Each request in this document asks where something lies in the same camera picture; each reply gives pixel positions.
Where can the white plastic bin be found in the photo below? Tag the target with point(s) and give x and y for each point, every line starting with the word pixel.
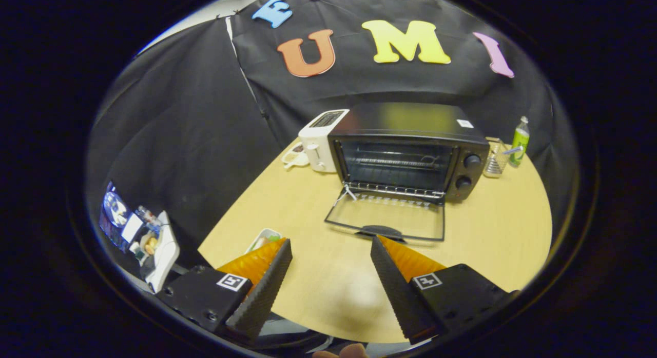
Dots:
pixel 165 250

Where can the dark printed box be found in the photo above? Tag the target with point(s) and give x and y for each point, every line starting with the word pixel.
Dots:
pixel 115 214

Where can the clear glass jar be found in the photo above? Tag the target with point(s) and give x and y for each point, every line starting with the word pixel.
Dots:
pixel 495 160

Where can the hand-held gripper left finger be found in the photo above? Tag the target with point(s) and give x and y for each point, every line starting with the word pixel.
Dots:
pixel 262 296

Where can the small clear plastic bottle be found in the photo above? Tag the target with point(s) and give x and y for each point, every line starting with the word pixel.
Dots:
pixel 147 216

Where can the green label plastic bottle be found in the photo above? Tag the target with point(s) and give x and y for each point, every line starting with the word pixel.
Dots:
pixel 519 142

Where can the small white dish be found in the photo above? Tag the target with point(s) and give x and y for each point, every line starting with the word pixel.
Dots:
pixel 295 155

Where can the black backdrop cloth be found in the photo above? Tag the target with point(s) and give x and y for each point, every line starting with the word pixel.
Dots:
pixel 179 142

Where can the black toaster oven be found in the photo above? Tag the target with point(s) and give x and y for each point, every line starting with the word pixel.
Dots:
pixel 405 119

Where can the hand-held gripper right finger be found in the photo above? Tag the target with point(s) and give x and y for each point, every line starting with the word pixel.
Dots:
pixel 400 296

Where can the white food tray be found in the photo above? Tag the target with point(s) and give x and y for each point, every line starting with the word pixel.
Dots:
pixel 258 236

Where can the white pop-up toaster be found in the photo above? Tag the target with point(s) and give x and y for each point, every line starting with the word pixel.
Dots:
pixel 318 142

